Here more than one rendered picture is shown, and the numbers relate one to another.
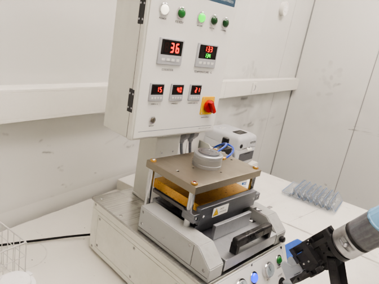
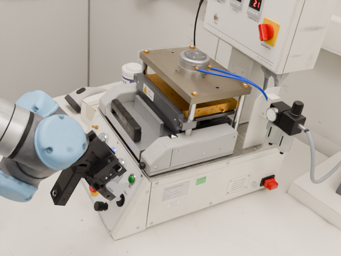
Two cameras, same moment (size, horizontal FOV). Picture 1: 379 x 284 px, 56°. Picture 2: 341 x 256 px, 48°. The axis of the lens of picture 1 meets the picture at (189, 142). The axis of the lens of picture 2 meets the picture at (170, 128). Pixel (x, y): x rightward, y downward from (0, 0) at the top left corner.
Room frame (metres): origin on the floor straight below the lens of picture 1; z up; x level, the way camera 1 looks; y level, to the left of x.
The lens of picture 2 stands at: (1.10, -0.97, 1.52)
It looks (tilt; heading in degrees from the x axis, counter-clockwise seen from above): 33 degrees down; 104
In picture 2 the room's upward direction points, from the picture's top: 8 degrees clockwise
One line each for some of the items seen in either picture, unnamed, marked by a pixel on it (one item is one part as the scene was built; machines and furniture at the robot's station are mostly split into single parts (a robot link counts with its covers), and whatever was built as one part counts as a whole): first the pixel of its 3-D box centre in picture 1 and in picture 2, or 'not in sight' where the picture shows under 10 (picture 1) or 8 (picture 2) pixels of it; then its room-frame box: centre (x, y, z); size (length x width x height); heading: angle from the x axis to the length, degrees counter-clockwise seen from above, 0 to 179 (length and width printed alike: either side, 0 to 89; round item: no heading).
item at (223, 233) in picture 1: (210, 218); (170, 116); (0.88, -0.09, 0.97); 0.30 x 0.22 x 0.08; 48
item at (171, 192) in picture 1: (205, 181); (191, 86); (0.92, -0.06, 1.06); 0.22 x 0.17 x 0.10; 138
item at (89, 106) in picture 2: not in sight; (111, 110); (0.61, 0.12, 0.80); 0.19 x 0.13 x 0.09; 59
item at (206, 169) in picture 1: (201, 168); (205, 78); (0.95, -0.05, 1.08); 0.31 x 0.24 x 0.13; 138
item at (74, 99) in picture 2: not in sight; (91, 95); (0.49, 0.19, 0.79); 0.20 x 0.08 x 0.08; 59
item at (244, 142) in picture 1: (229, 143); not in sight; (1.95, -0.23, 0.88); 0.25 x 0.20 x 0.17; 53
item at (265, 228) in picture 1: (252, 236); (125, 119); (0.79, -0.19, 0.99); 0.15 x 0.02 x 0.04; 138
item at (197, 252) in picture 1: (178, 238); (141, 95); (0.76, -0.01, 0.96); 0.25 x 0.05 x 0.07; 48
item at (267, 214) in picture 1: (247, 212); (188, 148); (0.97, -0.21, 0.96); 0.26 x 0.05 x 0.07; 48
